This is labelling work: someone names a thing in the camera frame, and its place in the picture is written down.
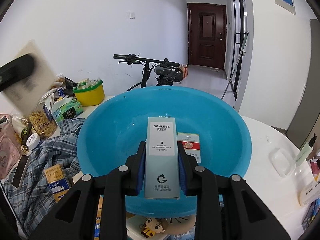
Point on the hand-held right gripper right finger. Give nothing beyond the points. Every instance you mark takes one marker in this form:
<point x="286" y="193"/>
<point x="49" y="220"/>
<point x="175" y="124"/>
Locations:
<point x="181" y="177"/>

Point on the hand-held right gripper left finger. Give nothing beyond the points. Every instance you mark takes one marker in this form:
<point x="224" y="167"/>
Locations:
<point x="142" y="172"/>

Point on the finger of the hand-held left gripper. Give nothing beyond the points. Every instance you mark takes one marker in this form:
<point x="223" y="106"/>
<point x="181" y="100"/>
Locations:
<point x="15" y="72"/>

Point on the grey-green toner box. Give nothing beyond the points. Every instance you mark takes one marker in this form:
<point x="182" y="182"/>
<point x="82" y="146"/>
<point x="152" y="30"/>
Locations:
<point x="161" y="160"/>

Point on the beige box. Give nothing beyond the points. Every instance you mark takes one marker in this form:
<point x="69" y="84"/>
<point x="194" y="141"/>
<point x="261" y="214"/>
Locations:
<point x="40" y="80"/>

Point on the red and white cigarette box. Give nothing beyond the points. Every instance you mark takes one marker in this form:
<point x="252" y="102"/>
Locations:
<point x="190" y="142"/>

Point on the blue plastic basin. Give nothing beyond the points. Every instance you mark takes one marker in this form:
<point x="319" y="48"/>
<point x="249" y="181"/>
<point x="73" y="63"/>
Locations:
<point x="107" y="135"/>

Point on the round beige clock coaster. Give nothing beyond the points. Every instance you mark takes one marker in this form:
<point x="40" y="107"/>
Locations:
<point x="183" y="222"/>

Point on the blue and white carton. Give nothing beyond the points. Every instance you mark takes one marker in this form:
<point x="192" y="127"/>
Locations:
<point x="60" y="93"/>

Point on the clear jar of granola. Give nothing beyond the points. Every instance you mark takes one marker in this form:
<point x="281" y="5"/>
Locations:
<point x="41" y="123"/>

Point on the green tissue packet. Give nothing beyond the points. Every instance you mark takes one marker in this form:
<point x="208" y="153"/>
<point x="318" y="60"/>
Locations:
<point x="67" y="111"/>

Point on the white cream jar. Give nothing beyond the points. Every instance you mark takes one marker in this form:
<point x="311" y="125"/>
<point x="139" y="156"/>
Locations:
<point x="33" y="141"/>

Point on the yellow plastic tub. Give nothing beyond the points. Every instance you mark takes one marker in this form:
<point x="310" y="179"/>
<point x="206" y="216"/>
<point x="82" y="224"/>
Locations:
<point x="90" y="93"/>

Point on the pink printed pouch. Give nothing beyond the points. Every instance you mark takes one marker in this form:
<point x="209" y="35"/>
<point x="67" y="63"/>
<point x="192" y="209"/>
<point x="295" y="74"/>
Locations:
<point x="8" y="152"/>

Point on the yellow cigarette box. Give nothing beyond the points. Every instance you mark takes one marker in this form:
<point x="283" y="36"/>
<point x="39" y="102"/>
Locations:
<point x="56" y="182"/>

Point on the blue plaid shirt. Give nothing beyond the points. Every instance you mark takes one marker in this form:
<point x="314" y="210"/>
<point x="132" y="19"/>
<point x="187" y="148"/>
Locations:
<point x="47" y="160"/>

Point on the black phone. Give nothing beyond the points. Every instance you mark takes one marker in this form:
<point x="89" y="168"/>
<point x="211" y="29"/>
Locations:
<point x="20" y="171"/>

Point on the clear plastic soap dish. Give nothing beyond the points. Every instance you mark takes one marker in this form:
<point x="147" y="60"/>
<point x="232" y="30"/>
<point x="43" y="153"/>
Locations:
<point x="282" y="162"/>

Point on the black bicycle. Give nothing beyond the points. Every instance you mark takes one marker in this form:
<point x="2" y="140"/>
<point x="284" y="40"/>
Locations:
<point x="162" y="71"/>

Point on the leaning mop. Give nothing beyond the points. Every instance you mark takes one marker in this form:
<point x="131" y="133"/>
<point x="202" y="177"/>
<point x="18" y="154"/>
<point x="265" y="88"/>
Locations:
<point x="236" y="65"/>

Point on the pale green bottle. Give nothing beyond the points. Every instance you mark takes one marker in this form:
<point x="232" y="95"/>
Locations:
<point x="305" y="151"/>

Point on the white and yellow tube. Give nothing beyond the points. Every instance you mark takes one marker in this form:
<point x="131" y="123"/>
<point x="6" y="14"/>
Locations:
<point x="310" y="192"/>

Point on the brown entrance door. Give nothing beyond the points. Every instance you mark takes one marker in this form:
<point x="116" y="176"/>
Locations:
<point x="207" y="35"/>

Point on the black-framed glass door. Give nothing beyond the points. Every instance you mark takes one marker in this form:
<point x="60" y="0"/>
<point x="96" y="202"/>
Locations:
<point x="238" y="30"/>

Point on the white wall switch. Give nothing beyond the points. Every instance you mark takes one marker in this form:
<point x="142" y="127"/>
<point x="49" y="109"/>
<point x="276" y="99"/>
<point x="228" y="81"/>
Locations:
<point x="132" y="15"/>

